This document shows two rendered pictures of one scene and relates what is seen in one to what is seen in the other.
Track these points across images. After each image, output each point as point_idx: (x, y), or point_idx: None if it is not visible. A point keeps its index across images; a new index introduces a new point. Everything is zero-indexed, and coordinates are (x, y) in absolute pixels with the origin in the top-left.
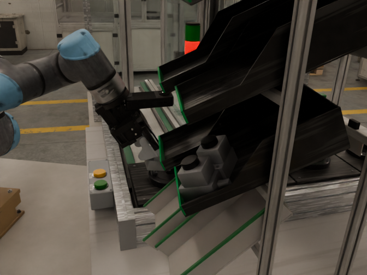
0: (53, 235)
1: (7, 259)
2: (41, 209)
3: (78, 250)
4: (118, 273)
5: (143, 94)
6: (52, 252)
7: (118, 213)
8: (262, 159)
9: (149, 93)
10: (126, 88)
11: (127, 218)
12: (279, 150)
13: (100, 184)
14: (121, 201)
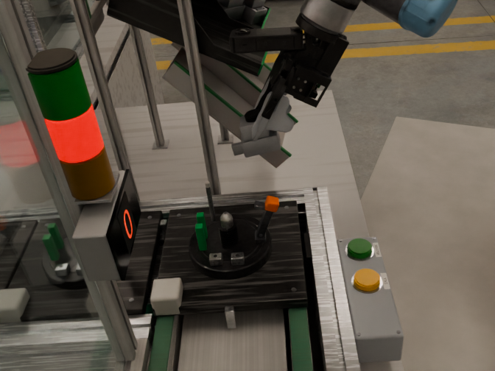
0: (430, 258)
1: (477, 227)
2: (479, 316)
3: (384, 232)
4: (328, 199)
5: (273, 32)
6: (419, 231)
7: (326, 196)
8: None
9: (264, 33)
10: (297, 17)
11: (314, 194)
12: None
13: (359, 241)
14: (322, 216)
